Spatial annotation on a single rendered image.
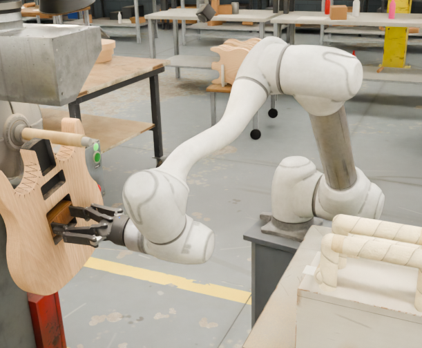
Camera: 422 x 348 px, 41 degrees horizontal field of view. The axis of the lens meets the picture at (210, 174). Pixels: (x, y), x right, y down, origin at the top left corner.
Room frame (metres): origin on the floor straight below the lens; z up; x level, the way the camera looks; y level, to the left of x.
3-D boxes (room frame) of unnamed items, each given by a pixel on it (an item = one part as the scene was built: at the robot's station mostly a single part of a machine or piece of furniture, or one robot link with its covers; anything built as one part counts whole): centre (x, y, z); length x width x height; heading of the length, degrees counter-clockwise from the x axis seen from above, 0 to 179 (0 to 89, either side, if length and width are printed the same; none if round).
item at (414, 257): (0.85, -0.29, 1.20); 0.20 x 0.03 x 0.03; 65
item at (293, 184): (1.87, -0.31, 0.87); 0.18 x 0.16 x 0.22; 59
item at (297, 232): (1.88, -0.28, 0.73); 0.22 x 0.18 x 0.06; 58
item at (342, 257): (0.96, -0.25, 1.15); 0.03 x 0.03 x 0.09
